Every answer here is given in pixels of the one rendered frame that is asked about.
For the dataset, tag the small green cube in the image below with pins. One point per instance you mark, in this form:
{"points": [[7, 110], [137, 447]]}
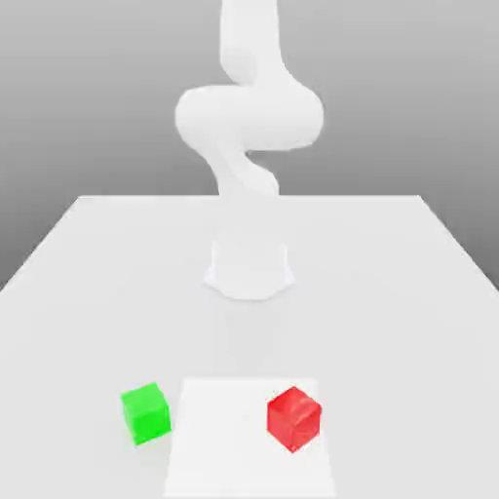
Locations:
{"points": [[146, 414]]}

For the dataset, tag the small red cube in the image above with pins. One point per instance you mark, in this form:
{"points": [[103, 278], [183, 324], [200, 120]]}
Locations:
{"points": [[294, 419]]}

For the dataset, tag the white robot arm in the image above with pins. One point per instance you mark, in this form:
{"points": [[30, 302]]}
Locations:
{"points": [[249, 117]]}

